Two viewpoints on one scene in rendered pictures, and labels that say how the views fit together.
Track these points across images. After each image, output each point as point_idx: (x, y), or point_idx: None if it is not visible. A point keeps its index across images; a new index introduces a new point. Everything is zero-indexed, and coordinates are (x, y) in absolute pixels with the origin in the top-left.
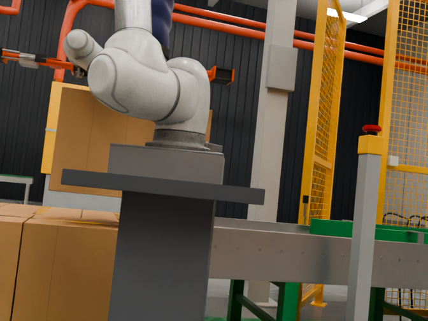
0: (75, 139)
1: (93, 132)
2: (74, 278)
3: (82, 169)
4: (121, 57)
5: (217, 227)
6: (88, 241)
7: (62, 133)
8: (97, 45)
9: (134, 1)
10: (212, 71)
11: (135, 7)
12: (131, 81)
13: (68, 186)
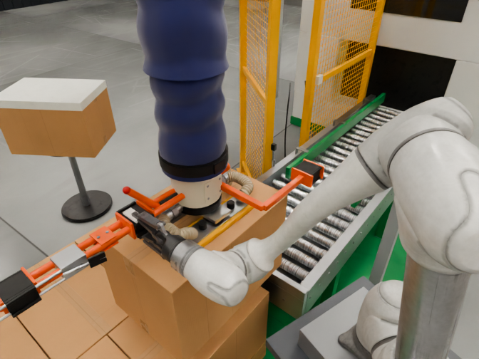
0: (194, 317)
1: (207, 298)
2: None
3: (204, 328)
4: None
5: (311, 286)
6: (217, 356)
7: (183, 324)
8: (240, 266)
9: (447, 354)
10: (306, 178)
11: (447, 357)
12: None
13: (197, 347)
